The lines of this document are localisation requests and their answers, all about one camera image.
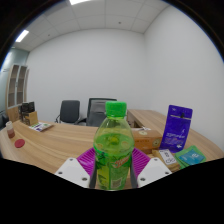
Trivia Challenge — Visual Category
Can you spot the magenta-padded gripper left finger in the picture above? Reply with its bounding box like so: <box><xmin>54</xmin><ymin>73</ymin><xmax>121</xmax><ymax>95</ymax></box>
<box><xmin>54</xmin><ymin>147</ymin><xmax>99</xmax><ymax>189</ymax></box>

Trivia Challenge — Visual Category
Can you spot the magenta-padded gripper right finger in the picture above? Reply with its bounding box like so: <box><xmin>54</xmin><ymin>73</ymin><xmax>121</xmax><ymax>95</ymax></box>
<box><xmin>129</xmin><ymin>147</ymin><xmax>173</xmax><ymax>188</ymax></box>

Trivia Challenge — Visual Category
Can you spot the green drink bottle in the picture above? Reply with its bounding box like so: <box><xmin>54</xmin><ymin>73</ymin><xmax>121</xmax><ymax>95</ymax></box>
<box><xmin>92</xmin><ymin>100</ymin><xmax>136</xmax><ymax>191</ymax></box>

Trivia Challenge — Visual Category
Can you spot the tan snack packet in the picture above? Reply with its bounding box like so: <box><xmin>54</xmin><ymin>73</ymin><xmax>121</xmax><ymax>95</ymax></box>
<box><xmin>152</xmin><ymin>148</ymin><xmax>181</xmax><ymax>173</ymax></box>

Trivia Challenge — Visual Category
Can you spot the orange-brown cardboard box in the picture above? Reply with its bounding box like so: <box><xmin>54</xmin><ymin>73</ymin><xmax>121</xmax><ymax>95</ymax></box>
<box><xmin>131</xmin><ymin>128</ymin><xmax>163</xmax><ymax>155</ymax></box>

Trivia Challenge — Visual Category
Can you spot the teal packet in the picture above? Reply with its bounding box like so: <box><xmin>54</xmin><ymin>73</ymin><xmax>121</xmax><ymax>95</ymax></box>
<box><xmin>178</xmin><ymin>149</ymin><xmax>203</xmax><ymax>166</ymax></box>

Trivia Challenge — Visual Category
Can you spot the green packet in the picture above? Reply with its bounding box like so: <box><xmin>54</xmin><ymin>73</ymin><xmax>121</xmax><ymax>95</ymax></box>
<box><xmin>173</xmin><ymin>145</ymin><xmax>208</xmax><ymax>169</ymax></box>

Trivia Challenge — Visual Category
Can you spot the purple standing pouch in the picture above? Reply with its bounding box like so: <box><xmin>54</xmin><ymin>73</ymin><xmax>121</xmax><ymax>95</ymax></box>
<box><xmin>159</xmin><ymin>104</ymin><xmax>194</xmax><ymax>154</ymax></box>

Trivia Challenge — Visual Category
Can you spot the wooden side desk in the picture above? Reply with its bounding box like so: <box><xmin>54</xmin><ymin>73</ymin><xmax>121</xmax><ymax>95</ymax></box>
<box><xmin>126</xmin><ymin>109</ymin><xmax>168</xmax><ymax>130</ymax></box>

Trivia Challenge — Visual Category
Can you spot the white green printed leaflet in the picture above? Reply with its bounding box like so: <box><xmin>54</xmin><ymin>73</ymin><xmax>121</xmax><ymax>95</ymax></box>
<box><xmin>29</xmin><ymin>122</ymin><xmax>54</xmax><ymax>133</ymax></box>

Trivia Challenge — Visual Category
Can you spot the flat round red coaster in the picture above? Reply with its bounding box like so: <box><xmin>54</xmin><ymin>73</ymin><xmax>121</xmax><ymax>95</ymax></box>
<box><xmin>14</xmin><ymin>138</ymin><xmax>26</xmax><ymax>149</ymax></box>

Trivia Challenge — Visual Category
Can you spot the grey office chair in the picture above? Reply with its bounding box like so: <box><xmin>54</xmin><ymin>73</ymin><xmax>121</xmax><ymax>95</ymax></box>
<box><xmin>54</xmin><ymin>99</ymin><xmax>82</xmax><ymax>125</ymax></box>

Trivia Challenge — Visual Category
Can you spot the black mesh office chair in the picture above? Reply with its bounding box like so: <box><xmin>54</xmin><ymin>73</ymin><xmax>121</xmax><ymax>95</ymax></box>
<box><xmin>74</xmin><ymin>97</ymin><xmax>118</xmax><ymax>128</ymax></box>

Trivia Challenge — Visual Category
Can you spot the dark brown printed box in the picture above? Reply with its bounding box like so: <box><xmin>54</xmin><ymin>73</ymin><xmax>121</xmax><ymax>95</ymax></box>
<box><xmin>23</xmin><ymin>111</ymin><xmax>39</xmax><ymax>127</ymax></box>

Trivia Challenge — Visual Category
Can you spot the white and brown mug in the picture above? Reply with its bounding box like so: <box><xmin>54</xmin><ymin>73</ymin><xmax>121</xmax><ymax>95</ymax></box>
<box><xmin>5</xmin><ymin>120</ymin><xmax>16</xmax><ymax>139</ymax></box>

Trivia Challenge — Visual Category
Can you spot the black box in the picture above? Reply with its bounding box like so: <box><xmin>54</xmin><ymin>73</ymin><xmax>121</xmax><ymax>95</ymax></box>
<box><xmin>20</xmin><ymin>101</ymin><xmax>36</xmax><ymax>114</ymax></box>

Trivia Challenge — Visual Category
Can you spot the black sofa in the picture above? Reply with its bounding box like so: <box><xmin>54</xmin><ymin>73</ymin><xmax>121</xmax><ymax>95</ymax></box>
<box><xmin>0</xmin><ymin>111</ymin><xmax>9</xmax><ymax>132</ymax></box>

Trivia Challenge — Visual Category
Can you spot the wooden cabinet with glass doors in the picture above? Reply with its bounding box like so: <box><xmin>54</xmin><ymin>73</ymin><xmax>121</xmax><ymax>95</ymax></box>
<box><xmin>4</xmin><ymin>63</ymin><xmax>30</xmax><ymax>123</ymax></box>

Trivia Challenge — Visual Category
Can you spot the long ceiling light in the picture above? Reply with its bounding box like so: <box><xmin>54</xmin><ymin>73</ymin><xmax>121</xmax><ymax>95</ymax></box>
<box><xmin>14</xmin><ymin>29</ymin><xmax>30</xmax><ymax>44</ymax></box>

